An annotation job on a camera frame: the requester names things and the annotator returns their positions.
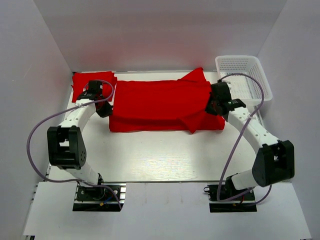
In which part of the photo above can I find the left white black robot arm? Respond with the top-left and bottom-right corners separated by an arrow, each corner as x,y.
47,79 -> 115,186

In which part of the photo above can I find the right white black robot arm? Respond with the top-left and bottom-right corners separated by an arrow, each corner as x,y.
205,81 -> 295,200

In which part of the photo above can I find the folded red t shirt stack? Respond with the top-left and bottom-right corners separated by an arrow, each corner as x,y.
71,71 -> 118,103

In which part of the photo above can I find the white plastic basket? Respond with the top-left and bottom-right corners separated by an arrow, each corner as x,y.
215,55 -> 273,106

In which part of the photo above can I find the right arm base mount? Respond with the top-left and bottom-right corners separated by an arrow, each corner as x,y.
203,183 -> 257,213

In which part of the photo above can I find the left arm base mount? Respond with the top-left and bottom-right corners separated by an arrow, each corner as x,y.
72,183 -> 126,212

